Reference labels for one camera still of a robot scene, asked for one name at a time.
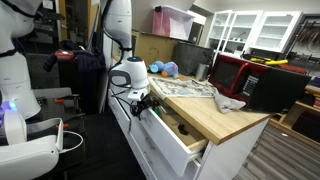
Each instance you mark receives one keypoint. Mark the red black microwave oven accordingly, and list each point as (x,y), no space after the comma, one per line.
(276,90)

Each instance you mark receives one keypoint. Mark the brown cardboard panel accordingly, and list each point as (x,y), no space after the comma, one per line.
(156,50)

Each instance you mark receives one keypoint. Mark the grey metal work table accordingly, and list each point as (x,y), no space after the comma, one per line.
(50,106)

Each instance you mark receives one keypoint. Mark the white drawer cabinet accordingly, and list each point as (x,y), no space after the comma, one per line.
(233,156)

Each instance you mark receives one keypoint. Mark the yellow black tool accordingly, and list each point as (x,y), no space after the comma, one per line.
(270,62)

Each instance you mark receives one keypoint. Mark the white patterned cloth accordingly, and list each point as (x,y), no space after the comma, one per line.
(181,88)

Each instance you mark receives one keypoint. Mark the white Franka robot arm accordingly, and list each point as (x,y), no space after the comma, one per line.
(136,71)

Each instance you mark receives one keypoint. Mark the white wall plate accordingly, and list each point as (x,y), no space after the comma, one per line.
(47,4)

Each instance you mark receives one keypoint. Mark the white glass door cabinet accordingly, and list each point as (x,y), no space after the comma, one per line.
(276,31)

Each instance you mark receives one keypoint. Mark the black knob with metal bolt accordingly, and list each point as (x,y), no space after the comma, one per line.
(182,129)

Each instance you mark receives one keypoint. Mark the blue bin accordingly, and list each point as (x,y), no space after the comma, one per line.
(315,81)

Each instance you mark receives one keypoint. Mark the blue plush toy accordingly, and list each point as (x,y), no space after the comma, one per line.
(168,69)

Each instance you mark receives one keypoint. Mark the silver metal cup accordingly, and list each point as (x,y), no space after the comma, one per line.
(201,71)

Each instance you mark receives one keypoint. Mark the grey crumpled rag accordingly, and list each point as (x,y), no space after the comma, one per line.
(228,103)

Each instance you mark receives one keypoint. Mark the wooden shelf unit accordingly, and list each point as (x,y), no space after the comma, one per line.
(300,110)

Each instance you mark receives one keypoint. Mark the pink plastic storage bin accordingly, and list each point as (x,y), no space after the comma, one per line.
(170,23)

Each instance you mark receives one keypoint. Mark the green plastic bottle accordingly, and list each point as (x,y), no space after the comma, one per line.
(157,112)

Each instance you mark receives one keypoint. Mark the black wall tool rack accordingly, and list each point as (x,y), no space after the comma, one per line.
(308,36)

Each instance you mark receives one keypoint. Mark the black storage cabinet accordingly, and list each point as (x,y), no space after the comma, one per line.
(83,90)

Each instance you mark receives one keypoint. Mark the dark jacket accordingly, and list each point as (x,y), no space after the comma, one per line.
(86,60)

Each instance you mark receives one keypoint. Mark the dark grey fabric bin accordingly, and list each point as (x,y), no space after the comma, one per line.
(191,58)

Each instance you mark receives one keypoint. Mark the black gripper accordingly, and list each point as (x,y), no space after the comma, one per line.
(141,106)

